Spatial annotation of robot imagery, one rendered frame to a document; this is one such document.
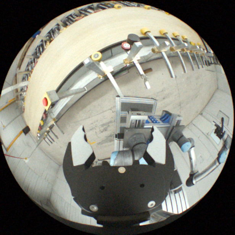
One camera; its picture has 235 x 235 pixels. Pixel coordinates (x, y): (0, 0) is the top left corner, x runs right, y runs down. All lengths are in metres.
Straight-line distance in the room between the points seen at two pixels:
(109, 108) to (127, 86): 0.63
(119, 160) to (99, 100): 1.30
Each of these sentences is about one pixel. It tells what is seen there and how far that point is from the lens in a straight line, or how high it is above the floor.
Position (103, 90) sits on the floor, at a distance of 1.46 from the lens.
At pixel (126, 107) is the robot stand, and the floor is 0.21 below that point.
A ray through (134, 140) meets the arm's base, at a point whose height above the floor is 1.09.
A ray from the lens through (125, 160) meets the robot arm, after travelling 0.42.
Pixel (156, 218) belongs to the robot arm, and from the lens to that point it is 0.34.
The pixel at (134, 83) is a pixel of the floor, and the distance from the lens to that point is 1.48.
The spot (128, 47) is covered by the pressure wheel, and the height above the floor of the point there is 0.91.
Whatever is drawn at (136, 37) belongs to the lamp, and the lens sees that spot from 0.42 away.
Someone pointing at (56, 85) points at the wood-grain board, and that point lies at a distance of 0.79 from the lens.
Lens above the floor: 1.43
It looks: 63 degrees down
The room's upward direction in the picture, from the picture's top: 179 degrees clockwise
